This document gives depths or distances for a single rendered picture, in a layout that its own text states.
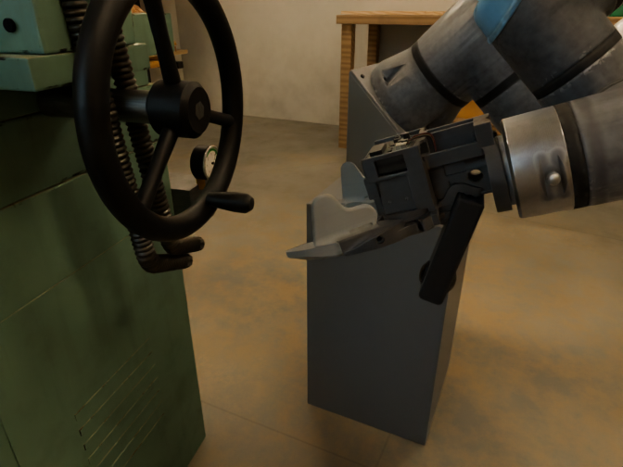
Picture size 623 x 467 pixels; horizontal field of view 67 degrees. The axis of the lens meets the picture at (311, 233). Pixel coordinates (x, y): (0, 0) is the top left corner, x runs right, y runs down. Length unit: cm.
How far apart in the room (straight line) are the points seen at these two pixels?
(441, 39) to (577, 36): 39
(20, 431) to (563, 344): 138
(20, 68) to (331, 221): 31
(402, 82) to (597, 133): 53
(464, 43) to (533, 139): 47
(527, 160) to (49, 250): 55
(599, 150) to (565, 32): 15
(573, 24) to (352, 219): 27
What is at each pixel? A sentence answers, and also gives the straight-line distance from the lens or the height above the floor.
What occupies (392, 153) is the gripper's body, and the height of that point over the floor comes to 80.
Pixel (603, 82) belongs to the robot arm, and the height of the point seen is 85.
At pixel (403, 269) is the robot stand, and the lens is 93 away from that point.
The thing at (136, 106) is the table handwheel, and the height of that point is 81.
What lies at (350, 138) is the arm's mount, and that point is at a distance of 93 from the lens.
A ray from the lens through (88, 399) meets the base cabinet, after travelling 80.
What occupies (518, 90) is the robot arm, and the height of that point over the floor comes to 79.
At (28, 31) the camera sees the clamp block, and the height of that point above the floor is 89.
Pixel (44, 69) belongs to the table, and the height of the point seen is 86.
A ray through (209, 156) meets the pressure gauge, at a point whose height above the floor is 67.
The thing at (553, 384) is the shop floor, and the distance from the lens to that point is 146.
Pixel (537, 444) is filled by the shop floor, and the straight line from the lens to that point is 129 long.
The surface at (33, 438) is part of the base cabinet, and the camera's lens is 74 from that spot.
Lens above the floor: 91
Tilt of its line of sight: 26 degrees down
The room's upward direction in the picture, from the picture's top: straight up
